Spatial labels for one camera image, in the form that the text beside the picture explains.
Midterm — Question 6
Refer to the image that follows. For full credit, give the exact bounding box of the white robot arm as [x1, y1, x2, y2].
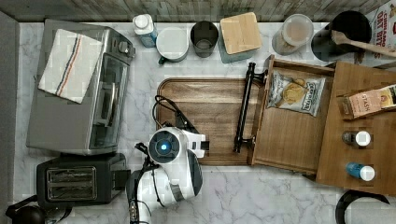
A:
[126, 127, 209, 224]

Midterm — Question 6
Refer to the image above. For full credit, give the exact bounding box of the wooden cutting board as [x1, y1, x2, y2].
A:
[157, 78, 264, 165]

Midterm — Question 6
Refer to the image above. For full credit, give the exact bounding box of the dark mug with white contents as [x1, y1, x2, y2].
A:
[156, 27, 189, 65]

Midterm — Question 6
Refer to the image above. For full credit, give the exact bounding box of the black cylindrical cup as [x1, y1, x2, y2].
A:
[191, 21, 219, 58]

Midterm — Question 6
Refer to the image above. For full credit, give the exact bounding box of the teal canister with wooden lid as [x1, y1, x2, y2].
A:
[219, 12, 262, 63]

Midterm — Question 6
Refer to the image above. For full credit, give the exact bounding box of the chip snack bag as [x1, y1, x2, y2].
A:
[267, 71, 326, 117]

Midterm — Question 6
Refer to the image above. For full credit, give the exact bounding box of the white bottle with blue label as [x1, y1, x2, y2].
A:
[133, 14, 158, 48]

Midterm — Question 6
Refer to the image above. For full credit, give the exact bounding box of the silver toaster oven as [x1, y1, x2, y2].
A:
[26, 19, 135, 155]

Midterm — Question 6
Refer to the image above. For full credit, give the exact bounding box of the clear jar with white lid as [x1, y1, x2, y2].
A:
[272, 14, 314, 55]

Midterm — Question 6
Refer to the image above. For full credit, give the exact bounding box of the striped folded dish towel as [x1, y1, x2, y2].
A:
[38, 29, 103, 104]

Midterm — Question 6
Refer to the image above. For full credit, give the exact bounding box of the black two-slot toaster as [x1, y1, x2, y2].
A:
[36, 153, 131, 208]

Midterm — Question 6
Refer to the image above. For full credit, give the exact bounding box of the wooden tea bag box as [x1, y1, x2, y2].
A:
[336, 84, 396, 120]

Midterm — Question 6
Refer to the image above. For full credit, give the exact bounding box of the wooden spoon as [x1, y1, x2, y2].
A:
[332, 30, 396, 57]

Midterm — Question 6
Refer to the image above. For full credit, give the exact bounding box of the grey spice shaker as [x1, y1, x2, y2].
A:
[342, 131, 371, 147]

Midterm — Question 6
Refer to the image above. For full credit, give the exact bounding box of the black paper towel holder base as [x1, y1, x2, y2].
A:
[334, 189, 389, 224]

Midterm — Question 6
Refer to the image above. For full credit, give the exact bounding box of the blue spice shaker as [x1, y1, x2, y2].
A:
[346, 162, 375, 181]

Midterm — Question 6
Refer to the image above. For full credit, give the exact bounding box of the black utensil holder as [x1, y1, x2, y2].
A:
[311, 10, 372, 62]

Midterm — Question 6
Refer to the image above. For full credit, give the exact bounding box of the black round object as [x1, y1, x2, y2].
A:
[5, 195, 73, 224]

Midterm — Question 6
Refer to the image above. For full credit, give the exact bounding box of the oat bites cereal box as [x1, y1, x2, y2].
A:
[354, 0, 396, 68]

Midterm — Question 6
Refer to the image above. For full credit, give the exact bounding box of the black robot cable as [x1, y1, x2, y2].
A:
[151, 94, 200, 134]

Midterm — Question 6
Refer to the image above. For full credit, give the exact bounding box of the wooden drawer with black handle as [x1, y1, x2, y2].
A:
[233, 56, 334, 175]

